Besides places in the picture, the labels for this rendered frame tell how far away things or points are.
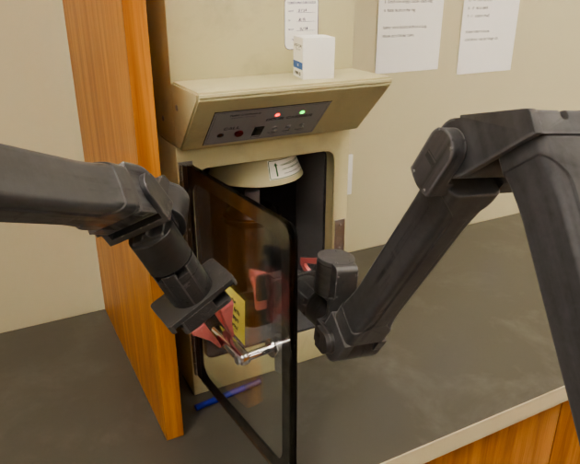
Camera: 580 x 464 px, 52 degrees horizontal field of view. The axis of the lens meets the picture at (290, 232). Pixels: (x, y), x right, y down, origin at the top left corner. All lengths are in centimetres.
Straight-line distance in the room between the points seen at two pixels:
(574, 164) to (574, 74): 165
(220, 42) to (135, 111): 20
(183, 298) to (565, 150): 45
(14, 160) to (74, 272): 95
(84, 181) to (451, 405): 80
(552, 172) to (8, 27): 105
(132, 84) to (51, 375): 66
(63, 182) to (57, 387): 73
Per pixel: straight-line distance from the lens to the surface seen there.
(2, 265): 142
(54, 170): 55
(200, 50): 93
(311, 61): 92
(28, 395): 124
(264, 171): 104
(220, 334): 82
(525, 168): 53
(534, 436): 136
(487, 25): 185
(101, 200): 59
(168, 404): 103
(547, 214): 53
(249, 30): 96
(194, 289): 73
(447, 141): 57
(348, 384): 117
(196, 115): 84
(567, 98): 218
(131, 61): 81
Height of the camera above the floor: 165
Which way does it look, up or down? 23 degrees down
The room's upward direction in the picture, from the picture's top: straight up
